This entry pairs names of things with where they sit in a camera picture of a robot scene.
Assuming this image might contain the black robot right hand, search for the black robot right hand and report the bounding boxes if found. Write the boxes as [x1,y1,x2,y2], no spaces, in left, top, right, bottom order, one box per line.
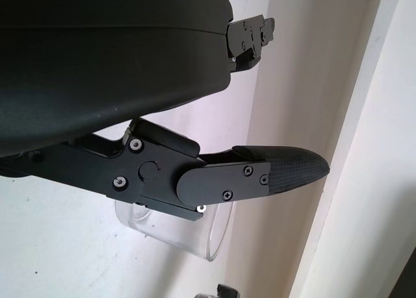
[216,283,241,298]

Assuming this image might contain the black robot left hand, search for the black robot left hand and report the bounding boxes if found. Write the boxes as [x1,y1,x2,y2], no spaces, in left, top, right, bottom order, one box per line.
[0,0,331,223]

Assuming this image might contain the clear glass cup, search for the clear glass cup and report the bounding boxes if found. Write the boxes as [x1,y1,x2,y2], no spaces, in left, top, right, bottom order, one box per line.
[113,199,235,264]

